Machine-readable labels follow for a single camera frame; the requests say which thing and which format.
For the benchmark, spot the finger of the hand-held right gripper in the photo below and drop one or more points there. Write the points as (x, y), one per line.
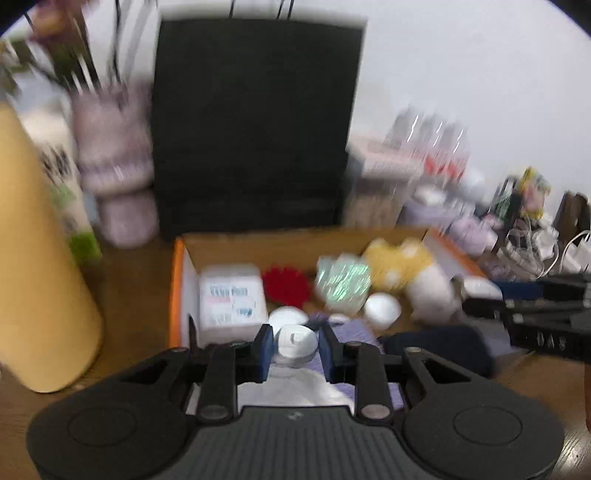
(554, 287)
(489, 307)

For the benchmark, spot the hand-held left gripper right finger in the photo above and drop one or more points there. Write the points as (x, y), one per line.
(330, 355)

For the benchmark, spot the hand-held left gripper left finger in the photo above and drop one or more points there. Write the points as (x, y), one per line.
(262, 355)

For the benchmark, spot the purple cloth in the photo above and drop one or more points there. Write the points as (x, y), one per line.
(355, 330)

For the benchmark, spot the white bowl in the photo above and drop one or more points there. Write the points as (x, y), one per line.
(286, 318)
(382, 309)

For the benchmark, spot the white cloth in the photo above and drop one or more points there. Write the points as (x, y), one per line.
(295, 387)

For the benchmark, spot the navy zip pouch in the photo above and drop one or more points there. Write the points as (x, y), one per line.
(438, 346)

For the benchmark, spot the yellow white plush toy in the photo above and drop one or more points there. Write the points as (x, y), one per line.
(406, 267)

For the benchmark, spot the red cardboard box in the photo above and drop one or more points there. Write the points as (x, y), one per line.
(277, 251)

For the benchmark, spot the dark brown bag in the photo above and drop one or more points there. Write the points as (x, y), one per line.
(575, 212)

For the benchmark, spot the lilac soft pouch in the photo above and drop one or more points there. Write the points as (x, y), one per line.
(471, 230)

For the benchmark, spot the dark green bottle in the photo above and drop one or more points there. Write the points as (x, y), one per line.
(508, 203)

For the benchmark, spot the colourful snack package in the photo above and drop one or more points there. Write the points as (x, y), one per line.
(535, 189)

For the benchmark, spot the white round lamp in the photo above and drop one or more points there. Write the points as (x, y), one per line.
(475, 182)

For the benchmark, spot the white earbud case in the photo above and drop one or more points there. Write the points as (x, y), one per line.
(429, 196)

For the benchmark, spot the clear plastic container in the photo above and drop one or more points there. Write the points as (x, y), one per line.
(374, 198)

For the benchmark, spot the white red flat box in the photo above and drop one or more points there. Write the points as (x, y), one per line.
(383, 154)

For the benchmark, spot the black paper bag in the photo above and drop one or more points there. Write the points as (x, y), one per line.
(254, 129)

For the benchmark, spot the pink wrapped vase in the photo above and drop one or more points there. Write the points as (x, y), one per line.
(115, 175)

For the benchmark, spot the yellow thermos jug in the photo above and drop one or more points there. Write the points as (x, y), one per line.
(41, 277)

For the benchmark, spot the white green printed bottle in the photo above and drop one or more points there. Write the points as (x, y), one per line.
(69, 198)

